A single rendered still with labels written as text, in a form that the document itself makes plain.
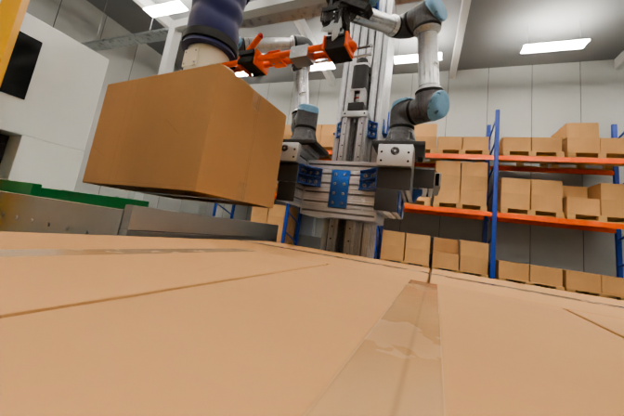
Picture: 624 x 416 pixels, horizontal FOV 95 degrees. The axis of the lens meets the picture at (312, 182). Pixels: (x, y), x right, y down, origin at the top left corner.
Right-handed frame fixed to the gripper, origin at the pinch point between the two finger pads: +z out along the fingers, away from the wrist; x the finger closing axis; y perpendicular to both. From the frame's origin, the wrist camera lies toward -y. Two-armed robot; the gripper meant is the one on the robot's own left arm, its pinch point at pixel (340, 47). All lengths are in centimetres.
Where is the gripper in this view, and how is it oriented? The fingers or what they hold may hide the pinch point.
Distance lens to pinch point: 103.9
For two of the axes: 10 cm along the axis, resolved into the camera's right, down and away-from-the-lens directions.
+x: -4.3, -2.2, -8.8
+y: -8.9, -0.5, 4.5
